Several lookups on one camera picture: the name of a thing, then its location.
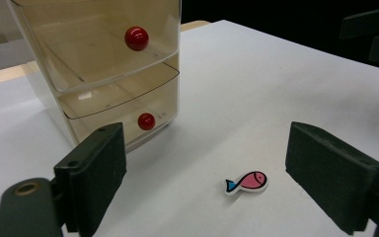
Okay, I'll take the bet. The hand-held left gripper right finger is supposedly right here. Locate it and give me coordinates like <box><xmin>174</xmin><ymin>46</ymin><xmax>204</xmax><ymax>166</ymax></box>
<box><xmin>284</xmin><ymin>120</ymin><xmax>379</xmax><ymax>236</ymax></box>

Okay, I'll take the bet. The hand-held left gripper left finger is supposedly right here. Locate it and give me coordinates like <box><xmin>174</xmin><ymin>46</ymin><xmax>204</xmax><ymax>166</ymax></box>
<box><xmin>52</xmin><ymin>121</ymin><xmax>128</xmax><ymax>237</ymax></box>

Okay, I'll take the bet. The cream drawer cabinet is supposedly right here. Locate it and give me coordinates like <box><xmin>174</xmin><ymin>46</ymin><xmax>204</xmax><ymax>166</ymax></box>
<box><xmin>6</xmin><ymin>0</ymin><xmax>183</xmax><ymax>154</ymax></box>

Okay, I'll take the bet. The pink fish clip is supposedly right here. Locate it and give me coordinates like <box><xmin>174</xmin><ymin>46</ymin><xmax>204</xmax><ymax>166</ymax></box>
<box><xmin>224</xmin><ymin>170</ymin><xmax>269</xmax><ymax>198</ymax></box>

